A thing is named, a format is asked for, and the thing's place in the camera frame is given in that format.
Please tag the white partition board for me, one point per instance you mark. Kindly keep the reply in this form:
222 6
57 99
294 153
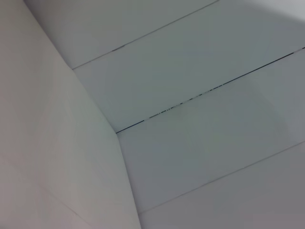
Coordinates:
52 143

